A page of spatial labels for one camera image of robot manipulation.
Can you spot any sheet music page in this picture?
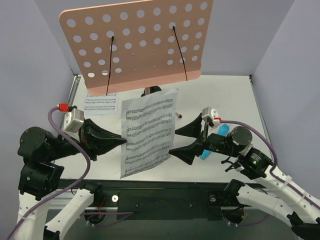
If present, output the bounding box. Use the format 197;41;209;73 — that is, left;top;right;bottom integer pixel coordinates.
83;93;119;116
120;88;178;178

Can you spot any pink perforated music stand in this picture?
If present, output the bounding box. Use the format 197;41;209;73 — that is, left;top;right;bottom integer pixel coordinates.
59;0;214;96

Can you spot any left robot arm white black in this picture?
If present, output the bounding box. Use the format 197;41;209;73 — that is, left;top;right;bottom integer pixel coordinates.
13;119;126;240

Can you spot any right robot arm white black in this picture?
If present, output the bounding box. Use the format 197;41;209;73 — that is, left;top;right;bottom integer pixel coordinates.
169;112;320;240

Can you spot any blue toy microphone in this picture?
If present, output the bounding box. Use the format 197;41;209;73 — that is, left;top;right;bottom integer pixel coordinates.
200;124;230;160

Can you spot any black microphone desk stand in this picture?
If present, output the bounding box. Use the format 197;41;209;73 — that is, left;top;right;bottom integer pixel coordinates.
141;85;162;97

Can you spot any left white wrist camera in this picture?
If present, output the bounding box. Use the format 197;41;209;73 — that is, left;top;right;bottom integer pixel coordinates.
57;103;85;133

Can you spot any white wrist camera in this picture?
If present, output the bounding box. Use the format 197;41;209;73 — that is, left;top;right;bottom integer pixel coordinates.
201;107;221;129
57;103;85;133

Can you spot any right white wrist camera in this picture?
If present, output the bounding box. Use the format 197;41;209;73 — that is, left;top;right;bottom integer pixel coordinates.
201;107;221;129

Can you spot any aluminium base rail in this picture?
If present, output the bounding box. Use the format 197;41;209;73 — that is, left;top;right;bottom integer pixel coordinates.
49;187;276;210

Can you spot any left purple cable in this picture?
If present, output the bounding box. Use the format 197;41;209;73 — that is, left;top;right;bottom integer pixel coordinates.
4;105;136;240

